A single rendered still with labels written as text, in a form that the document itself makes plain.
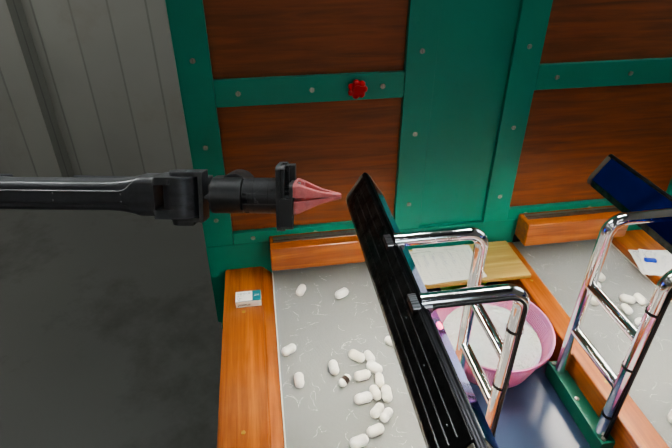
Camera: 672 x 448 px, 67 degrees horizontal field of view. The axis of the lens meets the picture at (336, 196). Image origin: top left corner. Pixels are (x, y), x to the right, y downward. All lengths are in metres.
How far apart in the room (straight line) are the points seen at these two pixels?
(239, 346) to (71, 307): 1.55
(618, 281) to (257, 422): 0.98
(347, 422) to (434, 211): 0.60
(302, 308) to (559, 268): 0.70
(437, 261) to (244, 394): 0.60
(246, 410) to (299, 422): 0.10
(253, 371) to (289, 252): 0.31
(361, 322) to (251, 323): 0.26
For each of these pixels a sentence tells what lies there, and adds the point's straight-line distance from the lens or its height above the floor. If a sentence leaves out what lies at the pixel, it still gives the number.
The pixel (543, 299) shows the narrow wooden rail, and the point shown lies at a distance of 1.35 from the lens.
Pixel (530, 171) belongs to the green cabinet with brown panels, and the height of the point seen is 0.98.
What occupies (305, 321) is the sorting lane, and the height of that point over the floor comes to 0.74.
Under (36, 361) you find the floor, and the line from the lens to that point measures 2.44.
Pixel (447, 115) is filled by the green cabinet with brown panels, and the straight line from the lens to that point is 1.25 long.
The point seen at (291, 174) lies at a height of 1.22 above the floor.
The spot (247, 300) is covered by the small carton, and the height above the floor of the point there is 0.78.
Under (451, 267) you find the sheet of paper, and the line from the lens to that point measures 1.35.
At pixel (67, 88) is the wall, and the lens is 3.24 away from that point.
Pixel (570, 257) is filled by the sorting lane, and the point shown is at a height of 0.74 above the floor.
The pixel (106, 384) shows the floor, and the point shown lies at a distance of 2.24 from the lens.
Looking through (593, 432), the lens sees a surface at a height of 0.71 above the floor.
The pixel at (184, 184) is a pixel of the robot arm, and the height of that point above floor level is 1.23.
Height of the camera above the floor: 1.61
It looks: 31 degrees down
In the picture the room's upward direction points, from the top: straight up
